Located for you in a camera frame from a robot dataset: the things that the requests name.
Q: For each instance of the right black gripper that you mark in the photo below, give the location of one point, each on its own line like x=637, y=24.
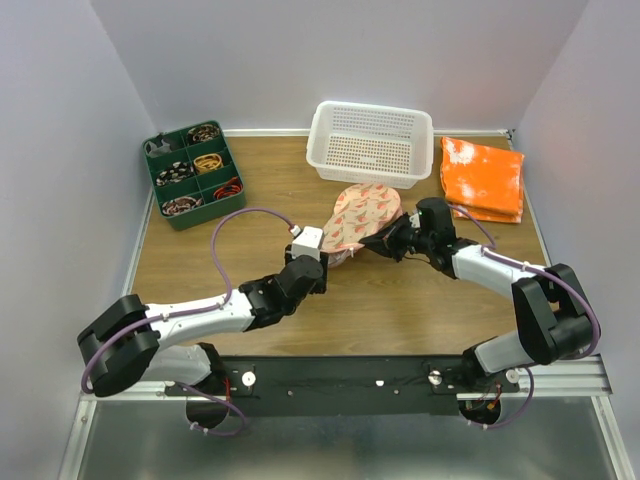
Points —
x=387, y=239

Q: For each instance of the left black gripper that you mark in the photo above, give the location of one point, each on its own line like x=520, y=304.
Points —
x=320, y=288

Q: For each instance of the pink floral laundry bag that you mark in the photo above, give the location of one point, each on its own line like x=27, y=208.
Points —
x=360, y=210

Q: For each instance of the orange white cloth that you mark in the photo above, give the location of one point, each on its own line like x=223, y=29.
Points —
x=485, y=181

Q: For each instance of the white plastic basket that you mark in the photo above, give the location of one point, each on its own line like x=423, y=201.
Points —
x=365, y=143

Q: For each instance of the green compartment tray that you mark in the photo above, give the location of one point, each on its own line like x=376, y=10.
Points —
x=217, y=178

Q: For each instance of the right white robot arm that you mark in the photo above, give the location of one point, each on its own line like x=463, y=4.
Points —
x=554, y=320

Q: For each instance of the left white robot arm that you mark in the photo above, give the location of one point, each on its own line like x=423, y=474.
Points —
x=118, y=346

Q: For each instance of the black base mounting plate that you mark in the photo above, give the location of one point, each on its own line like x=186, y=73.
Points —
x=349, y=385

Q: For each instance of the black floral scrunchie bottom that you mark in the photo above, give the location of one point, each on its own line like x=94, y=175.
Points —
x=180, y=205

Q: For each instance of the black floral scrunchie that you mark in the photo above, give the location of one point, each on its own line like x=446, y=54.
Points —
x=203, y=133
x=180, y=205

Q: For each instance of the black white dotted scrunchie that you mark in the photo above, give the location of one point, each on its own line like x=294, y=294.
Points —
x=175, y=173

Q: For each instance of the black floral scrunchie top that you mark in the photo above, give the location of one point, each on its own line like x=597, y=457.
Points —
x=203, y=133

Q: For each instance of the grey item in tray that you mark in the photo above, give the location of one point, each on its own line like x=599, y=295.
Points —
x=157, y=146

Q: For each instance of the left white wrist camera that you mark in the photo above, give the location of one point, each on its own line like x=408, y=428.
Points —
x=308, y=243

